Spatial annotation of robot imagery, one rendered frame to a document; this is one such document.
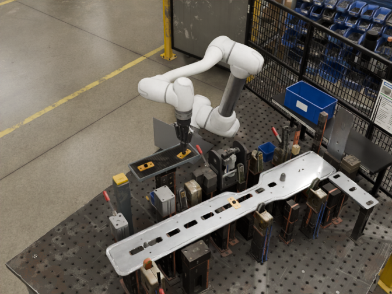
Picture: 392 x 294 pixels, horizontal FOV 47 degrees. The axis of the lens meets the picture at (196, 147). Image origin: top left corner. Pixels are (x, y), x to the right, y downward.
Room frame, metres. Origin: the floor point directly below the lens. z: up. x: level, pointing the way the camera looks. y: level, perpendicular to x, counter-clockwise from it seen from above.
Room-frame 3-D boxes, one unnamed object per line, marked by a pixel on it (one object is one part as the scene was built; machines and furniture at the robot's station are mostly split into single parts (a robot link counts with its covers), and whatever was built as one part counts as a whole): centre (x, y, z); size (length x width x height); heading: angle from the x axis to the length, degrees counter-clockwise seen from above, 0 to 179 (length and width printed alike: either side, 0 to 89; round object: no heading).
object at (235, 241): (1.64, -0.20, 0.84); 0.13 x 0.05 x 0.29; 33
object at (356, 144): (2.29, -0.85, 1.02); 0.90 x 0.22 x 0.03; 33
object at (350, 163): (1.92, -0.90, 0.88); 0.08 x 0.08 x 0.36; 33
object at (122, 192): (1.64, 0.39, 0.92); 0.08 x 0.08 x 0.44; 33
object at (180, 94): (1.84, 0.08, 1.55); 0.13 x 0.11 x 0.16; 70
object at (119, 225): (1.44, 0.38, 0.88); 0.11 x 0.10 x 0.36; 33
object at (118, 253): (1.61, -0.20, 1.00); 1.38 x 0.22 x 0.02; 123
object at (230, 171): (1.85, -0.18, 0.94); 0.18 x 0.13 x 0.49; 123
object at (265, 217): (1.51, -0.35, 0.87); 0.12 x 0.09 x 0.35; 33
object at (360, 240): (1.65, -0.94, 0.84); 0.11 x 0.06 x 0.29; 33
